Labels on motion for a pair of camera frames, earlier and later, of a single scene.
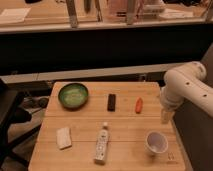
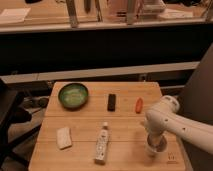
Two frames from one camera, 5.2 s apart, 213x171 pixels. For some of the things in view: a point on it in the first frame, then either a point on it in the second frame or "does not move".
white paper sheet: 14,15 does not move
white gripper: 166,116 to 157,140
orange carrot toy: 139,105 does not move
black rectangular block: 111,102 does not move
